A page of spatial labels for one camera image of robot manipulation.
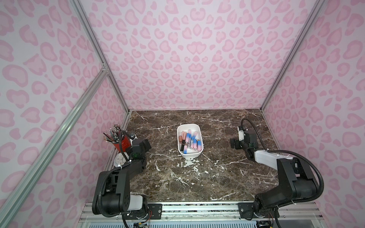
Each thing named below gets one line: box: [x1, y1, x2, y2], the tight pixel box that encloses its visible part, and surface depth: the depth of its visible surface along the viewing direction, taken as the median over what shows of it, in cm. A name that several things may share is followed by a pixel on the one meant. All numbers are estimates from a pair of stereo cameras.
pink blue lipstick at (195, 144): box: [193, 139, 198, 151], surface depth 97 cm
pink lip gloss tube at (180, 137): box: [178, 131, 183, 143], surface depth 102 cm
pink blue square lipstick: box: [196, 139, 202, 152], surface depth 97 cm
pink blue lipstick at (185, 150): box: [183, 145, 188, 155], surface depth 97 cm
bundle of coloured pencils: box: [103, 123, 128, 143], surface depth 88 cm
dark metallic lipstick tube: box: [180, 139, 186, 152], surface depth 97 cm
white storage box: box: [176, 123, 204, 159], surface depth 103 cm
